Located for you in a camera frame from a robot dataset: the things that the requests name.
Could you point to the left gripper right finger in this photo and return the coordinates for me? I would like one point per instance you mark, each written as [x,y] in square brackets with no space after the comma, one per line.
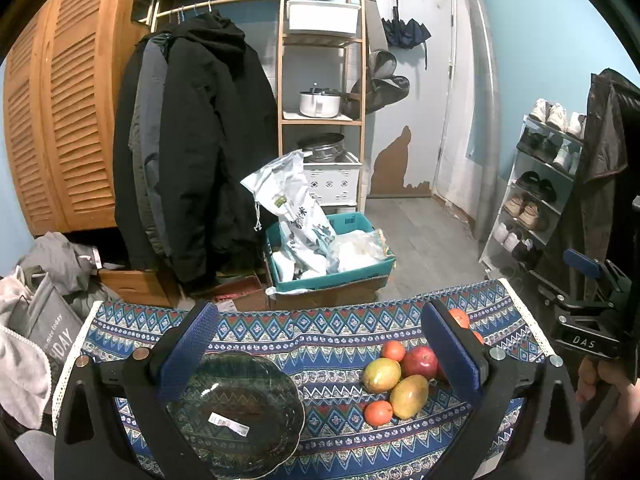
[546,442]

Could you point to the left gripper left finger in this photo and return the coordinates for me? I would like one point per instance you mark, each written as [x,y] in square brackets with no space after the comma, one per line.
[91,442]

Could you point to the large orange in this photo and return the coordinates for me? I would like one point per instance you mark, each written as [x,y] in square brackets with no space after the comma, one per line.
[460,317]

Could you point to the red apple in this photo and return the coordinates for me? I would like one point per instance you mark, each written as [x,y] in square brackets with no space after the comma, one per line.
[420,361]

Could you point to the small orange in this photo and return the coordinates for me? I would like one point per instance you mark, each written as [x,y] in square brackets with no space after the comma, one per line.
[393,350]
[378,413]

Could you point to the yellow-green mango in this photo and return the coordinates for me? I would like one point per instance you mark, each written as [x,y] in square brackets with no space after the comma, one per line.
[381,375]

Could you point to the light grey towel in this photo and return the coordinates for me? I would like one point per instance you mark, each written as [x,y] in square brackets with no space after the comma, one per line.
[25,370]

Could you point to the grey tote bag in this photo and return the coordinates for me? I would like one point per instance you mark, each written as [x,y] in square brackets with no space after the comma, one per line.
[47,320]

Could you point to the dark green glass bowl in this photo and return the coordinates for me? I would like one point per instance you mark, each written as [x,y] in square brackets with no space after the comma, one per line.
[241,415]

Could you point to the dark jacket on right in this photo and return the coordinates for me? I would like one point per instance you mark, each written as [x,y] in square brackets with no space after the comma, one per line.
[599,219]

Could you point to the grey clothes pile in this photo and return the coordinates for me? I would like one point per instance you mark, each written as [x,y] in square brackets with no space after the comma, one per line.
[72,268]

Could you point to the grey shoe rack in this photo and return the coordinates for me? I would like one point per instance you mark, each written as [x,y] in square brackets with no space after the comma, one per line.
[541,178]

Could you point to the brown cardboard box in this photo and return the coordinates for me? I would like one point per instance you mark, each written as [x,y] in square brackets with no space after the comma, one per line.
[359,292]

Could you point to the blue patterned tablecloth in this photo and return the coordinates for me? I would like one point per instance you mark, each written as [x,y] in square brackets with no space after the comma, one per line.
[324,351]

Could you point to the white door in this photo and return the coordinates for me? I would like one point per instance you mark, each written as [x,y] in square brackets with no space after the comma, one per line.
[407,135]

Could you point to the teal cardboard box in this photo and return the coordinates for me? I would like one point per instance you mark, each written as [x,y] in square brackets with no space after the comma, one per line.
[356,253]

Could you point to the white printed plastic bag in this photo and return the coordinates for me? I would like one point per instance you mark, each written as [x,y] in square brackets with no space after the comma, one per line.
[282,188]

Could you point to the white storage drawer box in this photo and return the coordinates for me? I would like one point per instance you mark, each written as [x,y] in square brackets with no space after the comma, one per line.
[334,184]

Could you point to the dark bag hanging on shelf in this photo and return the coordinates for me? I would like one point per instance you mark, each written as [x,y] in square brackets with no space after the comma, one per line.
[383,86]

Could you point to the metal steamer pot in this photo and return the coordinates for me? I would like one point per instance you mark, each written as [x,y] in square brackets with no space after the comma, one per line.
[323,147]

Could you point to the black hanging coat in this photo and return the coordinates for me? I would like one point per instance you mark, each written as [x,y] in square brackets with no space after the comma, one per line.
[195,115]

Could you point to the dark blue umbrella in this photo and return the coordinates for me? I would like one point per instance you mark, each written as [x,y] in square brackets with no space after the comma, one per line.
[406,35]

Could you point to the wooden louvered closet door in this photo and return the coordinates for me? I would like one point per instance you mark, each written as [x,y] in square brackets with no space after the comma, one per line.
[61,85]

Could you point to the white cooking pot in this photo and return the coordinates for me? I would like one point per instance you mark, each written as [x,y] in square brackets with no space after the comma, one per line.
[319,102]

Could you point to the white bin on shelf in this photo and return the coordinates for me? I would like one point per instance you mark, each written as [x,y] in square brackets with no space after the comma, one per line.
[322,16]

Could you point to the wooden shelf unit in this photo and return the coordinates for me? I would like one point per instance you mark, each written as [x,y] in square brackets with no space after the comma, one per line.
[307,59]

